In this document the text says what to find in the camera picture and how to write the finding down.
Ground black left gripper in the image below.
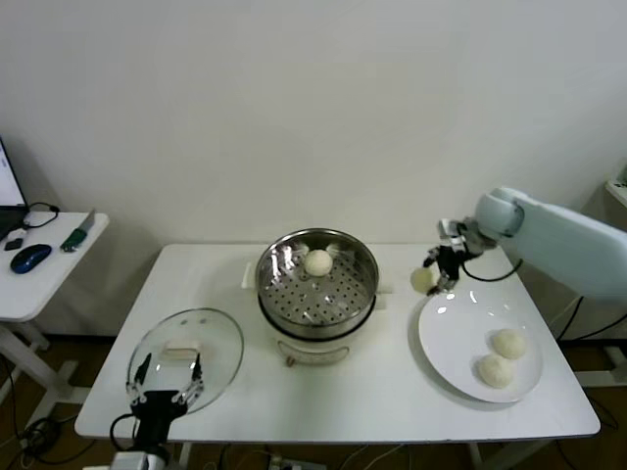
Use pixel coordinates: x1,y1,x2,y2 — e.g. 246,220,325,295
125,352,206,445

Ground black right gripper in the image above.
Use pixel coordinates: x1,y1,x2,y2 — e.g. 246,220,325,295
423,246,464,297

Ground white steamed baozi bun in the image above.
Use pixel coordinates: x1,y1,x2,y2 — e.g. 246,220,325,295
473,353,516,391
410,266,440,295
304,248,334,278
491,328,529,361

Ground round glass pot lid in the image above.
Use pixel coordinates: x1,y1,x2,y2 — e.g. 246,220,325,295
126,306,245,418

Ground perforated steel steamer basket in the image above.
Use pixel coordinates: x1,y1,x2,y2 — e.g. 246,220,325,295
254,227,381,330

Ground white round plate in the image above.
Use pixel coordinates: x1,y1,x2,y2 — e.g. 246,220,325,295
417,290,545,404

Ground white electric cooker pot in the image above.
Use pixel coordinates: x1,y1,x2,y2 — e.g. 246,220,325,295
242,261,396,368

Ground white power strip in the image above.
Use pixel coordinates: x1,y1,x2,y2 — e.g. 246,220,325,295
266,452,324,470

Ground white side desk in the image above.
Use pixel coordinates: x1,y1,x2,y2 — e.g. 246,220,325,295
0,211,112,417

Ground blue computer mouse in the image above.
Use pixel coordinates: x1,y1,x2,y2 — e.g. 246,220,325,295
10,243,53,275

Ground white shelf unit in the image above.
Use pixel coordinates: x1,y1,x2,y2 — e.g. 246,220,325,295
603,165,627,216

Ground black laptop computer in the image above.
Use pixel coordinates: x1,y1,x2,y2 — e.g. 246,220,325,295
0,134,29,241

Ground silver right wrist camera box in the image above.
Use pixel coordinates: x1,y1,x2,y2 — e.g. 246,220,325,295
437,218,470,254

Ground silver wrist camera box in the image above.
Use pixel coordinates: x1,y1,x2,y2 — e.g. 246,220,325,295
111,450,148,470
437,218,470,254

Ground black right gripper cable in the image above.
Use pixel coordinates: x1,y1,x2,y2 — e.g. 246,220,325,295
459,257,524,284

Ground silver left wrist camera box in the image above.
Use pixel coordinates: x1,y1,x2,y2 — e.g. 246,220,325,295
111,450,148,470

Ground white hanging cable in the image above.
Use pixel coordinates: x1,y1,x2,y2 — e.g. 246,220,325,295
547,296,582,329

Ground black hanging cable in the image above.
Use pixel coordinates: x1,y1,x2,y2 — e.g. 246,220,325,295
557,293,627,342

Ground black floor cables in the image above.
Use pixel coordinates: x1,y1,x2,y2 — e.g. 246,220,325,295
0,361,94,466

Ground green handled tool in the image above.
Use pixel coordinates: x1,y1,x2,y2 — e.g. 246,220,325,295
61,210,97,255

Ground white stand base frame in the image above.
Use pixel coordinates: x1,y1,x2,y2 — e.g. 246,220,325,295
572,342,627,388

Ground black looped desk cable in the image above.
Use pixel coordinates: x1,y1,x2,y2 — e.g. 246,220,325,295
23,201,62,230

